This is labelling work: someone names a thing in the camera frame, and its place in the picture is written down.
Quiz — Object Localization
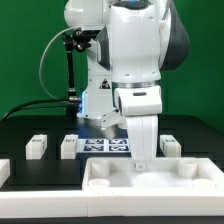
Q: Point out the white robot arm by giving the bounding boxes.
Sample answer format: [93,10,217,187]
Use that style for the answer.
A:
[64,0,189,171]

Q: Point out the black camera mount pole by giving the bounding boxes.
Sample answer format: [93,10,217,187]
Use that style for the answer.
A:
[62,32,81,120]

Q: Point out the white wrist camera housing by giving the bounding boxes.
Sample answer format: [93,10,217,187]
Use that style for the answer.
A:
[114,86,162,117]

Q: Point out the grey camera cable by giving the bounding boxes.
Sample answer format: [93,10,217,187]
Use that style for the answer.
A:
[38,26,83,101]

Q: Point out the white front fence wall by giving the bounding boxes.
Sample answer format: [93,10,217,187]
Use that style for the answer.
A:
[0,188,224,218]

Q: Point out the AprilTag marker sheet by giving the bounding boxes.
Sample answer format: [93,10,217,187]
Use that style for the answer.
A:
[77,139,129,153]

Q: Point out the white left fence piece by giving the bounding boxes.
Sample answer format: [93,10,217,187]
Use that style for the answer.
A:
[0,159,10,188]

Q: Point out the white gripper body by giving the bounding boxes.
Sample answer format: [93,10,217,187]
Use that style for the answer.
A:
[126,115,158,164]

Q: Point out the black cable bundle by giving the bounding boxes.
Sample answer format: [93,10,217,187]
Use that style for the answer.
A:
[0,98,76,123]

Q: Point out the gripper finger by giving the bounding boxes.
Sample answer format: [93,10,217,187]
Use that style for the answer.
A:
[135,162,146,172]

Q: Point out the black camera on stand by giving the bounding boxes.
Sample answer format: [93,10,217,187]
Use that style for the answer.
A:
[73,29,99,39]

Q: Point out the white desk tabletop tray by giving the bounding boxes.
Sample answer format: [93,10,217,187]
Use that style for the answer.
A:
[82,157,224,191]

